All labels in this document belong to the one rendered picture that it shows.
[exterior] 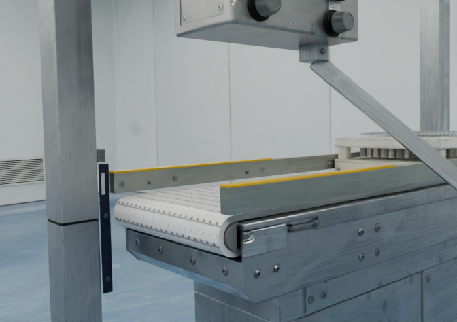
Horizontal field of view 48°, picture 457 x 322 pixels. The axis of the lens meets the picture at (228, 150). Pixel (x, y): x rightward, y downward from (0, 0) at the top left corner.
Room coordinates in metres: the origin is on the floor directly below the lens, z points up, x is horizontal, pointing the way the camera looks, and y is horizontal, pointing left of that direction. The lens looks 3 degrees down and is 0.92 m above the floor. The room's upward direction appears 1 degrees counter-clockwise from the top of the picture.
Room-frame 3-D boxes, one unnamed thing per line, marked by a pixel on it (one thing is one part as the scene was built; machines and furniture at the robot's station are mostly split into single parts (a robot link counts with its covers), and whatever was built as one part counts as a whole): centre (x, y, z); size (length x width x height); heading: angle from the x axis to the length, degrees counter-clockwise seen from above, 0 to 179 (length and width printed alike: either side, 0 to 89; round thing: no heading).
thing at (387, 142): (1.09, -0.40, 0.88); 0.25 x 0.24 x 0.02; 39
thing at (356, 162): (1.09, -0.40, 0.83); 0.24 x 0.24 x 0.02; 39
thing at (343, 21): (0.62, -0.14, 1.05); 0.03 x 0.03 x 0.04; 40
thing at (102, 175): (0.77, 0.19, 0.77); 0.02 x 0.01 x 0.20; 130
